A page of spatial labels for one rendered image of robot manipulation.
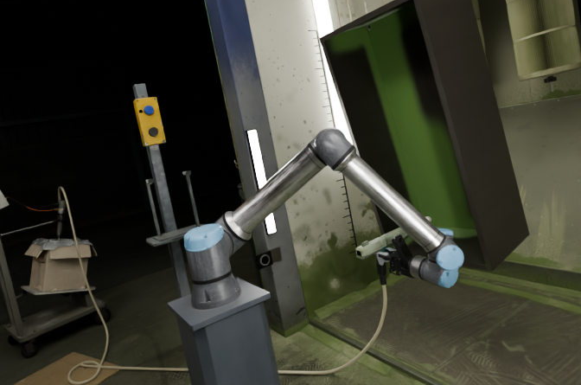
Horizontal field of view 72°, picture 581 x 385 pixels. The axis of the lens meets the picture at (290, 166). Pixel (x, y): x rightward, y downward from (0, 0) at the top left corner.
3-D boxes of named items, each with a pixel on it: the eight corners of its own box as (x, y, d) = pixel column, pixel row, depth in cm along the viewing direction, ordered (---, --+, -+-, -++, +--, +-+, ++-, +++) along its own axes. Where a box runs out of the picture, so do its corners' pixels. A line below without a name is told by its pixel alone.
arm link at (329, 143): (326, 121, 138) (475, 258, 135) (328, 121, 150) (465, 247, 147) (303, 145, 141) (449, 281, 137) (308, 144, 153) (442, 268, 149)
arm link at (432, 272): (460, 261, 154) (460, 286, 155) (432, 253, 164) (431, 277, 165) (446, 266, 148) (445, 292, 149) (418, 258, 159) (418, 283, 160)
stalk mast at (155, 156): (202, 355, 244) (143, 85, 231) (206, 358, 239) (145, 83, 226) (193, 359, 241) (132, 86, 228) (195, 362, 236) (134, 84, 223)
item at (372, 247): (368, 296, 174) (361, 246, 171) (360, 292, 178) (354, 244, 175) (437, 256, 201) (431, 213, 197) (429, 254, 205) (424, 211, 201)
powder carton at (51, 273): (17, 285, 325) (23, 235, 331) (74, 281, 355) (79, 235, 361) (35, 294, 288) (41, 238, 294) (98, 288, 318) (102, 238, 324)
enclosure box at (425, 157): (424, 224, 240) (366, 25, 220) (530, 234, 190) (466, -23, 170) (386, 253, 222) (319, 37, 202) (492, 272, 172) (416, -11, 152)
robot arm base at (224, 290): (201, 314, 141) (195, 287, 141) (185, 301, 158) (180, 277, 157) (249, 294, 151) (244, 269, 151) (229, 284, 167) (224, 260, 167)
